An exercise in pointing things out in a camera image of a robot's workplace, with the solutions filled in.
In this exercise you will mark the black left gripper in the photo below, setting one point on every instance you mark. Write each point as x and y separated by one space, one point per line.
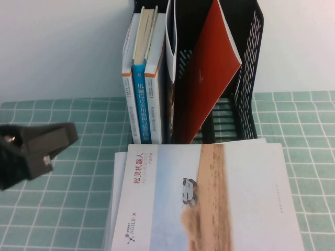
11 162

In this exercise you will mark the red cover book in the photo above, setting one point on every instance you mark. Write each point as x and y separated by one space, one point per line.
209 65

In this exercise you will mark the white book orange stripe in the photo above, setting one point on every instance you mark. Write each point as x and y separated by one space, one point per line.
129 104
155 109

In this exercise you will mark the blue spine book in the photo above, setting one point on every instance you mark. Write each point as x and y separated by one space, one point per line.
142 104

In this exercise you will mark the black plastic book holder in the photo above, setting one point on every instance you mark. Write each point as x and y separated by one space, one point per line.
187 34

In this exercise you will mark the green checked tablecloth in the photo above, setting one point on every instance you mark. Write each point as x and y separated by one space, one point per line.
52 209

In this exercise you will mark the white paper booklet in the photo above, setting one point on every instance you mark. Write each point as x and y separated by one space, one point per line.
108 230
119 170

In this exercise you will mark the white curved magazine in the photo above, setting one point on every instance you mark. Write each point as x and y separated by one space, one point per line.
171 60

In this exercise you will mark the AgileX robot brochure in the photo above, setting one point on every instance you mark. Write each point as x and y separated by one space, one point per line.
209 196

